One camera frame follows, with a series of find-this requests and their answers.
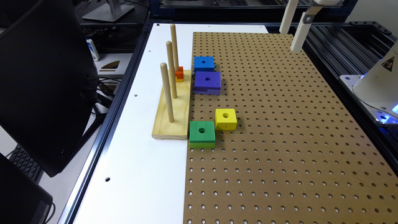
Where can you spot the purple wooden block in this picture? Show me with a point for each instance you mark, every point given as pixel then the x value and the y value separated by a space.
pixel 207 83

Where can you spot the yellow wooden block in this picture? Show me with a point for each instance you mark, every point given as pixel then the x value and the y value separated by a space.
pixel 225 119

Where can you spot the near wooden peg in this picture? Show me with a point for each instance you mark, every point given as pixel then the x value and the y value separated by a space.
pixel 167 92

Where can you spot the blue wooden block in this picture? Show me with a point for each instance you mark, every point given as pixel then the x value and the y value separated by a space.
pixel 204 64

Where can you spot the orange wooden block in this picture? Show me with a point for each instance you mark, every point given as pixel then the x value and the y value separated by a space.
pixel 179 75

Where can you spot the wooden peg base board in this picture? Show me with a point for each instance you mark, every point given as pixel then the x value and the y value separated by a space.
pixel 163 128

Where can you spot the white blue small device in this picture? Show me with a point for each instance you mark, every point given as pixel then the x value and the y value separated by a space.
pixel 93 50

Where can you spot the far wooden peg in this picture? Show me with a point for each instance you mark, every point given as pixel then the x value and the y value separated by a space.
pixel 174 46

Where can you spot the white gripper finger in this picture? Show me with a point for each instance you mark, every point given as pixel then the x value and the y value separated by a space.
pixel 288 16
pixel 301 33

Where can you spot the middle wooden peg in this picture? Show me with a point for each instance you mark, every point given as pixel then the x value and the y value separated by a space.
pixel 172 81

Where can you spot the silver monitor stand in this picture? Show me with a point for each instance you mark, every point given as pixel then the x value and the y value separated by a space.
pixel 109 12

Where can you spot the black laptop corner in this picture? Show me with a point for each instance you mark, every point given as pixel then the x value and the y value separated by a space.
pixel 22 200

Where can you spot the brown pegboard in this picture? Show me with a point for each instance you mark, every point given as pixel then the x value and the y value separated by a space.
pixel 296 156

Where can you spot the wooden peg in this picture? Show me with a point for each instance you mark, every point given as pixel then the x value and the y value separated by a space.
pixel 172 81
pixel 174 46
pixel 167 92

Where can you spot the green wooden block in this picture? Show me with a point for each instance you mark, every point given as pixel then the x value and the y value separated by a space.
pixel 202 134

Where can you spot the black keyboard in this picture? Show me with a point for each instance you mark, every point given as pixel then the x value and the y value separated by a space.
pixel 21 159

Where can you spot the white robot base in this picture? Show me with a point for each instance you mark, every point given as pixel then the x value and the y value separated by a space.
pixel 376 90

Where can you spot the black computer monitor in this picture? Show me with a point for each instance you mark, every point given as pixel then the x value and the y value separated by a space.
pixel 48 80

